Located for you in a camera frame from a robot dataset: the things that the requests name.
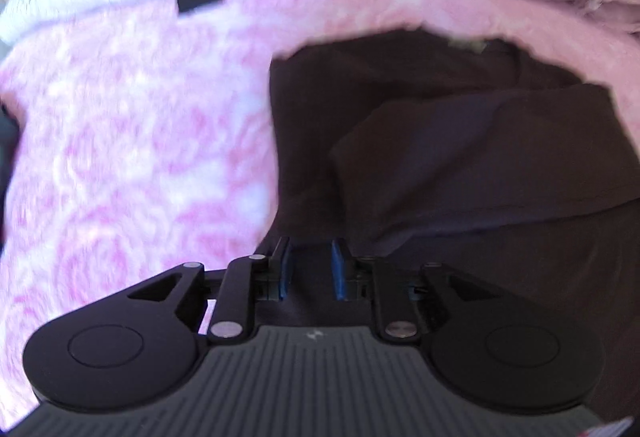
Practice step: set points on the pink rose blanket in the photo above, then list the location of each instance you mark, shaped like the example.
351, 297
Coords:
125, 142

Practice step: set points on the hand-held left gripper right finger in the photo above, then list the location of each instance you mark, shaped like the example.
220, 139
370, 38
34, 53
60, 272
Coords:
340, 269

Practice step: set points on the dark brown pants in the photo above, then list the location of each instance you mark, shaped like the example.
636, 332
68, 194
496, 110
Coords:
475, 157

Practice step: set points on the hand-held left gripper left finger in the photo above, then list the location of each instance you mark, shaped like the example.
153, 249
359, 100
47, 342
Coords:
285, 267

